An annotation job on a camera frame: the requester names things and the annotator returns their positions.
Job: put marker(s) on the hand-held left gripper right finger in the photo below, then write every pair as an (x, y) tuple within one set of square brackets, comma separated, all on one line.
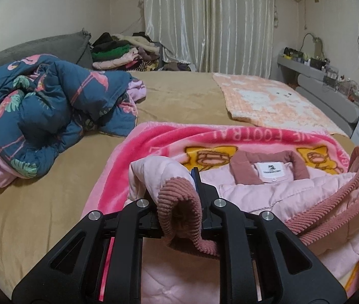
[(194, 177)]

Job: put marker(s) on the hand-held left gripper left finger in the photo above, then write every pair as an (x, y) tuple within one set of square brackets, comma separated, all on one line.
[(71, 259)]

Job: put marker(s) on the pink quilted jacket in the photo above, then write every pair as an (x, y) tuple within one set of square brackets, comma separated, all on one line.
[(277, 193)]

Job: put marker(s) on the pile of folded clothes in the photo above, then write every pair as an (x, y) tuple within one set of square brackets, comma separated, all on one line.
[(119, 52)]

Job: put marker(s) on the pink printed blanket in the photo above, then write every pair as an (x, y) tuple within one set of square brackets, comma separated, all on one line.
[(154, 152)]

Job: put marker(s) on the tan sheeted bed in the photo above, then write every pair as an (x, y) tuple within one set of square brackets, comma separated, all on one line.
[(56, 212)]

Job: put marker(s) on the peach checked blanket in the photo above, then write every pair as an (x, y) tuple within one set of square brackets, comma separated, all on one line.
[(261, 101)]

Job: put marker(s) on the blue flamingo print quilt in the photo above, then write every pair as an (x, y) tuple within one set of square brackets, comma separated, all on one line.
[(40, 107)]

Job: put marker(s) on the grey padded bed footboard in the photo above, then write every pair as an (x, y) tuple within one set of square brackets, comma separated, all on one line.
[(328, 98)]

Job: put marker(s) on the cream curtain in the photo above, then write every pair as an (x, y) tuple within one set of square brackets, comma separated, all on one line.
[(211, 22)]

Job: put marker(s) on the clutter of small shelf things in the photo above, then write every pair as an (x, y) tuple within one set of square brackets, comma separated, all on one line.
[(331, 76)]

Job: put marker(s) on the grey pillow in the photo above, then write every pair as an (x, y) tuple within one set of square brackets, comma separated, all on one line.
[(40, 49)]

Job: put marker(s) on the grey wall shelf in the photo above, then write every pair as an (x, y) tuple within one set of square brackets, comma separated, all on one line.
[(296, 68)]

